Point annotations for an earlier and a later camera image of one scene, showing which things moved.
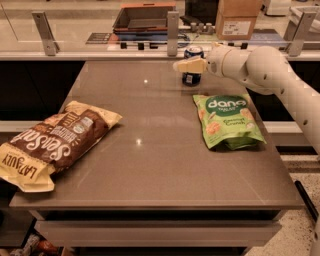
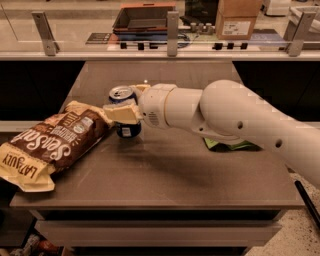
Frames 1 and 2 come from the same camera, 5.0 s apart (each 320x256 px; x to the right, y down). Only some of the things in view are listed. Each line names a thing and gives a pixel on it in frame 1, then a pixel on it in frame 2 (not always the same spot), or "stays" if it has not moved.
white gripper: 215,62 to 152,104
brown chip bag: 32,157 stays
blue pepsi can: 192,79 to 120,95
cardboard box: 236,19 stays
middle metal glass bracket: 173,30 stays
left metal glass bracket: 50,44 stays
